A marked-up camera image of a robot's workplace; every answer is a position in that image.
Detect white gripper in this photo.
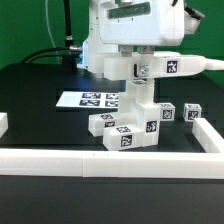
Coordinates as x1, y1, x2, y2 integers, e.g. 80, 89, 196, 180
99, 0, 184, 78

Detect white chair back part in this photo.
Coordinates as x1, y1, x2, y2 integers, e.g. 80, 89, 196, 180
104, 52, 224, 81

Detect white chair seat part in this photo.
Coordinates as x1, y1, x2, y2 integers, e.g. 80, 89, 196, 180
118, 79, 161, 147

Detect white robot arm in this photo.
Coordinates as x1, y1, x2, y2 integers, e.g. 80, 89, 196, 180
79, 0, 204, 80

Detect white marker sheet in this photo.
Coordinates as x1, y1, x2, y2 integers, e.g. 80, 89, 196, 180
56, 91, 118, 109

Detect white U-shaped fence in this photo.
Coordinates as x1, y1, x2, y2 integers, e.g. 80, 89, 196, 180
0, 118, 224, 179

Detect white block at left edge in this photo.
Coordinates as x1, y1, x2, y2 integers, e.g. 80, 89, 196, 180
0, 112, 8, 135

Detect black thick cable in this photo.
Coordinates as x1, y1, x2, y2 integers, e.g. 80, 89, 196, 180
20, 45, 84, 64

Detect black vertical cable post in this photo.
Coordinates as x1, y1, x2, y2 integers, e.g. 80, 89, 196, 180
62, 0, 73, 65

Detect thin grey cable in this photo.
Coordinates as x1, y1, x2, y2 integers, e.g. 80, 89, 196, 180
45, 0, 63, 64

